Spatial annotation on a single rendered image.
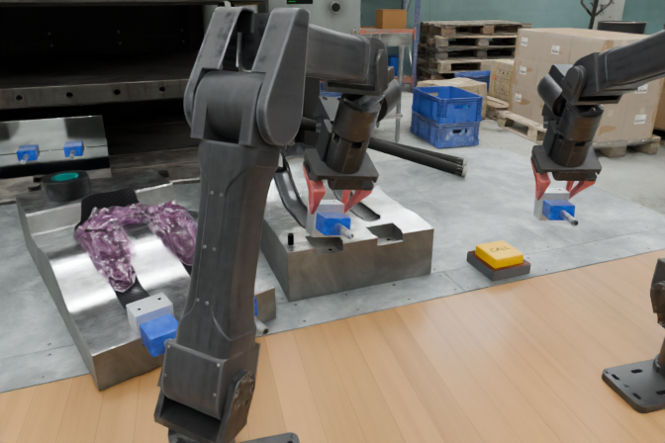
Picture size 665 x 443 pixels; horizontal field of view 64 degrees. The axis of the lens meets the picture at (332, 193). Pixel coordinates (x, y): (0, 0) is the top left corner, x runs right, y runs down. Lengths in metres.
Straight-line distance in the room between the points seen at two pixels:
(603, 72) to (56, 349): 0.86
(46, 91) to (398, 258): 1.02
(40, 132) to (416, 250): 1.04
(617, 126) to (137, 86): 3.92
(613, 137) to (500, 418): 4.17
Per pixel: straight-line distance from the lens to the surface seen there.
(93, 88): 1.54
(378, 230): 0.92
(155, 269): 0.87
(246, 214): 0.49
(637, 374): 0.82
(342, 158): 0.75
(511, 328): 0.86
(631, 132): 4.88
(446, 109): 4.54
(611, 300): 0.99
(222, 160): 0.48
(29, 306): 0.98
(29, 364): 0.85
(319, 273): 0.86
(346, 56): 0.63
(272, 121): 0.46
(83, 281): 0.86
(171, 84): 1.54
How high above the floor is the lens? 1.27
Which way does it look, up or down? 21 degrees down
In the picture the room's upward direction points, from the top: straight up
